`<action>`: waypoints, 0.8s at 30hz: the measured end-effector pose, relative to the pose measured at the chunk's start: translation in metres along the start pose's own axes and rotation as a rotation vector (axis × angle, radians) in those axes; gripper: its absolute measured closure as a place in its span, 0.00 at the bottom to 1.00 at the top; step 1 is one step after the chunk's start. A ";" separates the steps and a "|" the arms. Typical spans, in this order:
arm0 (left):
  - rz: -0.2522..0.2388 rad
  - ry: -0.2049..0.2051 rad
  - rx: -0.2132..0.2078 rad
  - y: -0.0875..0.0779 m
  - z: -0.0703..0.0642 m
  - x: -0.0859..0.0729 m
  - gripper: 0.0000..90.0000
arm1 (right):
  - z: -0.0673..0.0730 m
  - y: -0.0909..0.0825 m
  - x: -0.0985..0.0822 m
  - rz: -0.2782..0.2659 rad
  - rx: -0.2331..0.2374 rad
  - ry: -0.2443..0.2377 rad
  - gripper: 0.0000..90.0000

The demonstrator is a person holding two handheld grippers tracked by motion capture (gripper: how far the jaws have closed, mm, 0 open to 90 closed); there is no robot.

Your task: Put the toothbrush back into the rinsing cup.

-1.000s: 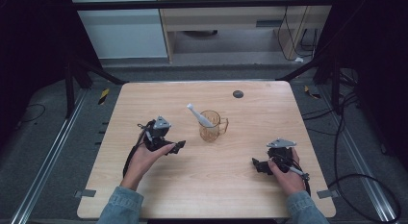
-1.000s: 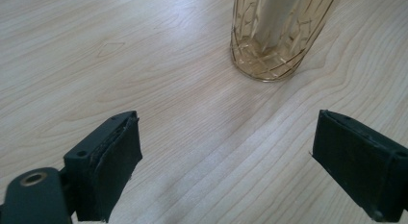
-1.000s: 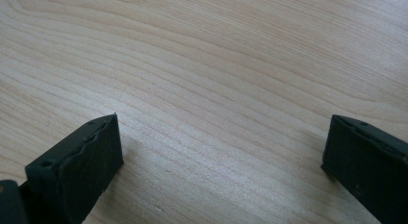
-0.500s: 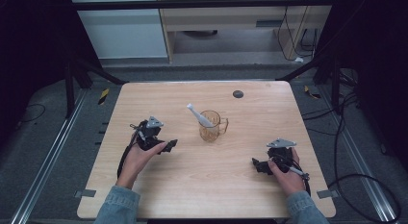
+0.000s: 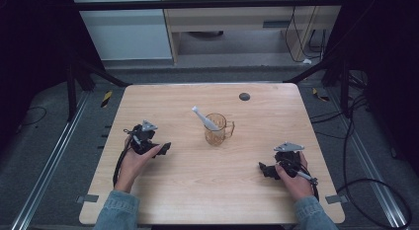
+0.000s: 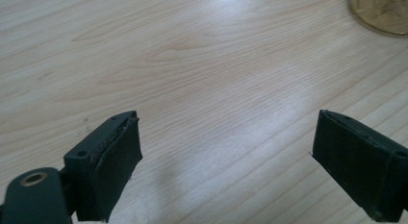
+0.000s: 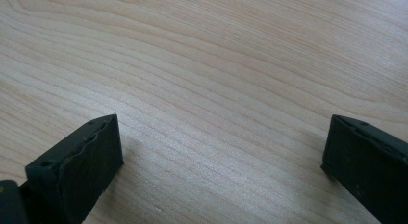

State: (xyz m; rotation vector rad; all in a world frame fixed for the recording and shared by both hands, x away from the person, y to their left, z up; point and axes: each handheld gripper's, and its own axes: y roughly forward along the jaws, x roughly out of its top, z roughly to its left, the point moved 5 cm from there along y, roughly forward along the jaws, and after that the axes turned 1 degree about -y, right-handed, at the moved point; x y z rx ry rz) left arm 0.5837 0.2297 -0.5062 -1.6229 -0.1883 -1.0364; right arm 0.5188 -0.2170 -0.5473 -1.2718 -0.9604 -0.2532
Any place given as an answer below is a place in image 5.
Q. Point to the amber glass mug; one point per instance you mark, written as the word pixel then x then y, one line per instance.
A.
pixel 217 137

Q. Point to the white electric toothbrush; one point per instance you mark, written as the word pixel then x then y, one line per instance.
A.
pixel 205 119

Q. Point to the grey metal table bracket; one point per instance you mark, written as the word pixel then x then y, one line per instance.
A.
pixel 336 199
pixel 87 198

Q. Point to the person's left hand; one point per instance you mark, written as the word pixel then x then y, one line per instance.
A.
pixel 133 169

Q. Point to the dark round table grommet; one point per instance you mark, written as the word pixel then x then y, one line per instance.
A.
pixel 244 96

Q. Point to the black metal stand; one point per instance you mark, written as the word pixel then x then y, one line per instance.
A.
pixel 71 92
pixel 342 82

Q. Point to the white plug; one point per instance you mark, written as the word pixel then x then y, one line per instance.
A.
pixel 307 61

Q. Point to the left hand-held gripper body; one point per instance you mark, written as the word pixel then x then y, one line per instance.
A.
pixel 142 139

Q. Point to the aluminium floor rail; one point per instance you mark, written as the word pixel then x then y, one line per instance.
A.
pixel 369 167
pixel 49 164

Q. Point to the white cabinet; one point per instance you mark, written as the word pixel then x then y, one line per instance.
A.
pixel 125 32

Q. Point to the black horizontal frame bar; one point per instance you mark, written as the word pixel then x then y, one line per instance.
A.
pixel 197 4

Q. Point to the light wooden desk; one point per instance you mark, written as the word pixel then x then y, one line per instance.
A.
pixel 237 17

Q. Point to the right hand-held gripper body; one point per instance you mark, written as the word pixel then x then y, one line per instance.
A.
pixel 290 162

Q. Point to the person's right hand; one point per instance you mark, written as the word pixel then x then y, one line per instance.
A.
pixel 296 185

